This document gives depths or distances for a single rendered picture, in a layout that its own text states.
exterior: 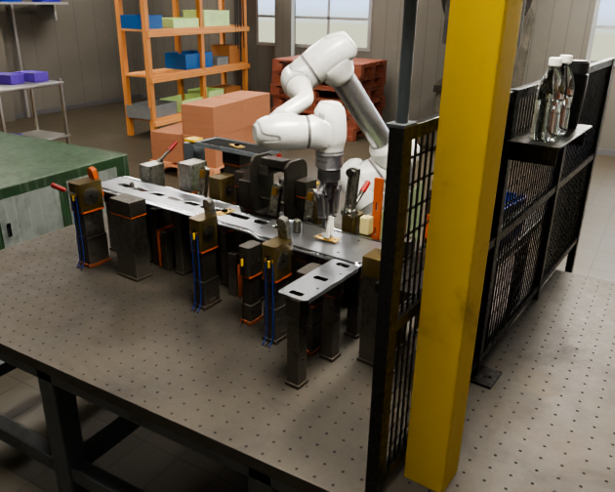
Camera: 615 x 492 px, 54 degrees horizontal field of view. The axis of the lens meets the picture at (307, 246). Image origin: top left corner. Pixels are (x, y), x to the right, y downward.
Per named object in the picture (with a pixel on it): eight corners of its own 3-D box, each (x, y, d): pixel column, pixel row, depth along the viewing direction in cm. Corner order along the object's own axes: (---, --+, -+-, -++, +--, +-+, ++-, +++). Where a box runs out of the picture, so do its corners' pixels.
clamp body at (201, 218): (186, 309, 219) (181, 220, 206) (209, 298, 228) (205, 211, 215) (199, 315, 216) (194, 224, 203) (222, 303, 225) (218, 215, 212)
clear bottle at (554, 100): (525, 140, 152) (538, 58, 145) (533, 136, 157) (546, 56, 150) (552, 143, 149) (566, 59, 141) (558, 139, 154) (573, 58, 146)
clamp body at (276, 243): (255, 344, 199) (253, 246, 185) (277, 329, 208) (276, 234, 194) (270, 350, 195) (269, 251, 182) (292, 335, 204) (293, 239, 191)
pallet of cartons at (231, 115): (143, 172, 651) (136, 100, 622) (216, 148, 755) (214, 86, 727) (210, 184, 609) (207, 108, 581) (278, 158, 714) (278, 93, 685)
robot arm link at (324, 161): (309, 150, 191) (309, 169, 193) (334, 155, 186) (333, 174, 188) (325, 145, 198) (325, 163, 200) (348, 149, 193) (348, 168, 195)
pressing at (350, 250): (82, 188, 257) (81, 184, 257) (124, 177, 274) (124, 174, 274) (360, 269, 184) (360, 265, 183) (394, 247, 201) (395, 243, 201)
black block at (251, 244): (233, 326, 209) (231, 248, 198) (252, 315, 217) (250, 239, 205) (245, 331, 206) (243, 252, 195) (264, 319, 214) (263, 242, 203)
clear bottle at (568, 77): (537, 134, 160) (550, 55, 152) (544, 130, 165) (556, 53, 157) (562, 137, 157) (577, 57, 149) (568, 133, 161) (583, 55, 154)
